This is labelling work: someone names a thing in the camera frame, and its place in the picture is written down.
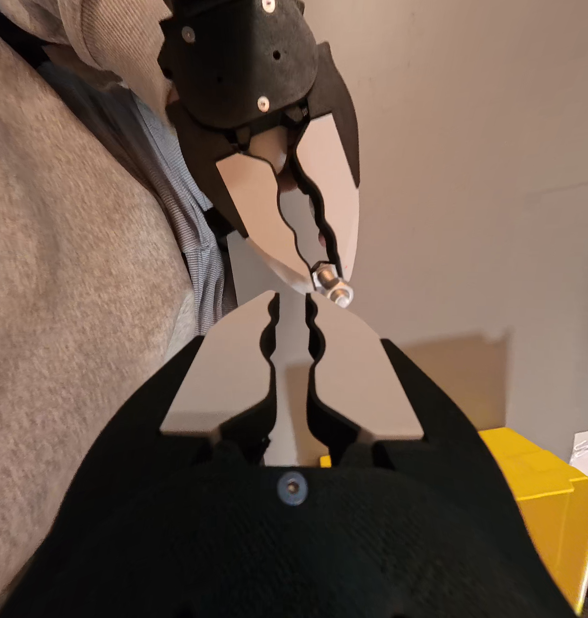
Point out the person's left hand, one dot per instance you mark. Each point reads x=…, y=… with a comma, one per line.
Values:
x=288, y=179

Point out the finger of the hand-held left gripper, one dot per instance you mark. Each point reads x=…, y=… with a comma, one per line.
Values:
x=332, y=183
x=255, y=207

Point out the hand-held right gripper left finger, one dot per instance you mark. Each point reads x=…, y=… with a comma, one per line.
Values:
x=221, y=376

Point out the person's grey hoodie torso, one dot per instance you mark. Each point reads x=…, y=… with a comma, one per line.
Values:
x=57, y=265

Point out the steel hex nut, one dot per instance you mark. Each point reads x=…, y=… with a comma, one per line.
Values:
x=320, y=277

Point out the person's left forearm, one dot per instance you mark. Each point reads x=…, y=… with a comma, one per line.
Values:
x=125, y=43

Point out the person's blue striped shirt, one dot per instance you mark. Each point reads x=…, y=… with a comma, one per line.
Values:
x=197, y=231

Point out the steel hex bolt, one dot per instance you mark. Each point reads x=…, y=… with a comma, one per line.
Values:
x=343, y=295

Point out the yellow plastic bin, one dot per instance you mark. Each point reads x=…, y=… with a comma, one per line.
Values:
x=549, y=483

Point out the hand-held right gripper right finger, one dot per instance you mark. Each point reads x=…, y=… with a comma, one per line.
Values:
x=366, y=376

